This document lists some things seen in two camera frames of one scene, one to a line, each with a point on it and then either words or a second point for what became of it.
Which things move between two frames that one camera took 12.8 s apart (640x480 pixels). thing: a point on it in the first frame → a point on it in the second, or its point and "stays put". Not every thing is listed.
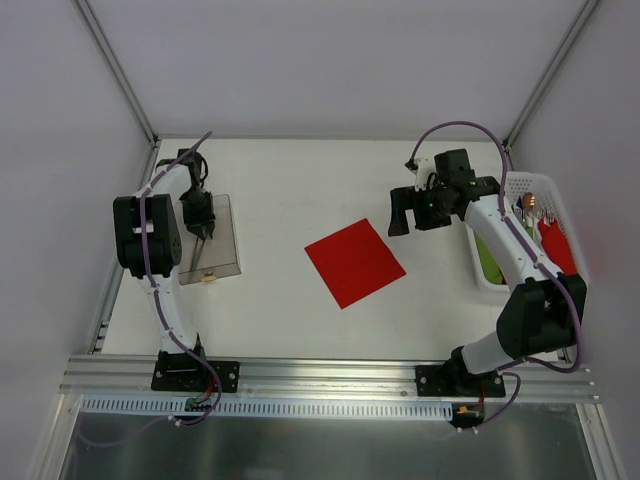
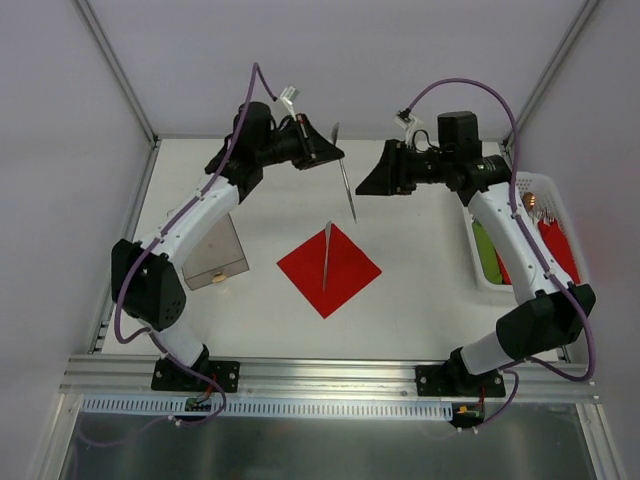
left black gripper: [201, 217] → [306, 147]
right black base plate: [455, 380] stays put
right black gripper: [409, 209] → [395, 167]
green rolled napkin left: [490, 265] stays put
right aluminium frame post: [583, 15] stays put
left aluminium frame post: [119, 73] stays put
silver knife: [199, 254] → [327, 233]
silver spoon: [194, 254] → [334, 137]
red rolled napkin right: [557, 247] stays put
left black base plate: [195, 375] stays put
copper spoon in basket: [528, 201] stays put
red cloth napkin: [355, 262] → [348, 271]
